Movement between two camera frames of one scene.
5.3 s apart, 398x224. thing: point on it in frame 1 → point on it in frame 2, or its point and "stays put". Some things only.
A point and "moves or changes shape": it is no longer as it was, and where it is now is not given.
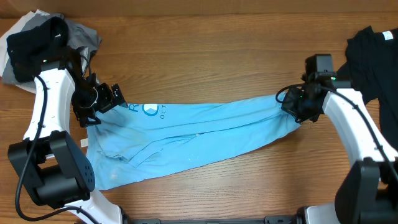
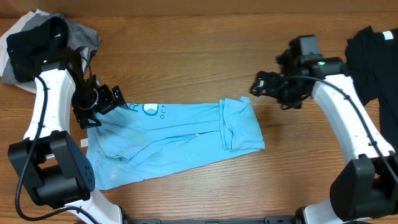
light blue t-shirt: x=125 y=140 moves or changes shape
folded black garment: x=29 y=47 stays put
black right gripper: x=288 y=107 → x=271 y=81
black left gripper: x=109 y=102 stays put
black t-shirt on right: x=372 y=69 stays put
